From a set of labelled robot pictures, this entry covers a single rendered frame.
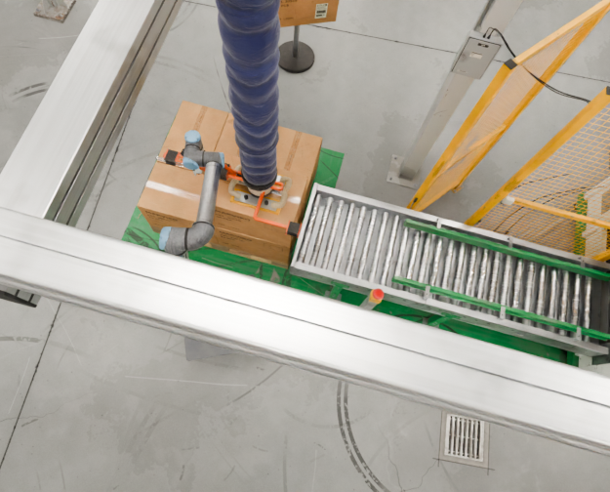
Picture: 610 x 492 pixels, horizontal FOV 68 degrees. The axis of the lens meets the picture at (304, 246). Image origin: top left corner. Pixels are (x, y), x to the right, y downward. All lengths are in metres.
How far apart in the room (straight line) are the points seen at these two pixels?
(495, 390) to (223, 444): 3.28
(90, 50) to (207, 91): 3.83
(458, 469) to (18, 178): 3.65
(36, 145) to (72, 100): 0.10
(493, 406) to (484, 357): 0.05
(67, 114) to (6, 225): 0.32
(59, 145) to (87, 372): 3.24
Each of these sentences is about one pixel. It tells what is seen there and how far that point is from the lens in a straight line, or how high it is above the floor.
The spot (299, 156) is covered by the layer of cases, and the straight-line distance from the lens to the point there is 3.71.
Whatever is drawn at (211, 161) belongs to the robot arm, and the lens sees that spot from 2.66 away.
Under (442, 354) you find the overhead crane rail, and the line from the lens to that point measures 0.57.
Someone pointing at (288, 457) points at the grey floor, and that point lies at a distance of 3.76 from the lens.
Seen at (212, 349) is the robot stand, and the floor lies 0.75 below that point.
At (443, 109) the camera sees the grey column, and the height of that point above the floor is 1.07.
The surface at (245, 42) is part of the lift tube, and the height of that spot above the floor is 2.39.
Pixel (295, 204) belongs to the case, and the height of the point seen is 0.95.
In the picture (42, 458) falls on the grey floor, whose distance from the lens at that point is 4.11.
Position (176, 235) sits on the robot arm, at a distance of 2.34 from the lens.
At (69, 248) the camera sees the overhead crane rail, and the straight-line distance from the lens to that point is 0.61.
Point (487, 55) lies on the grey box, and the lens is 3.08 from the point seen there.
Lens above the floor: 3.74
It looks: 70 degrees down
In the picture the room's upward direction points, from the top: 11 degrees clockwise
